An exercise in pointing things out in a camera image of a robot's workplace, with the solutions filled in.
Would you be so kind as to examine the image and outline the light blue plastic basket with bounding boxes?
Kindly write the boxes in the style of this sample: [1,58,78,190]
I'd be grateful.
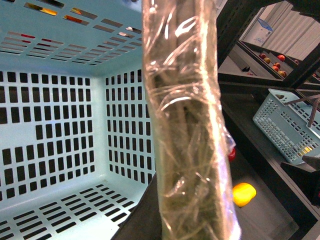
[0,0,155,240]

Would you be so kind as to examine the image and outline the yellow mango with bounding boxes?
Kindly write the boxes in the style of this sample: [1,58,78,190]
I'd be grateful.
[232,182,257,208]

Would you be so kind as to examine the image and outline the red apple near gripper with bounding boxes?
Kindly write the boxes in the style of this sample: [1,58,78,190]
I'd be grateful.
[228,147,236,162]

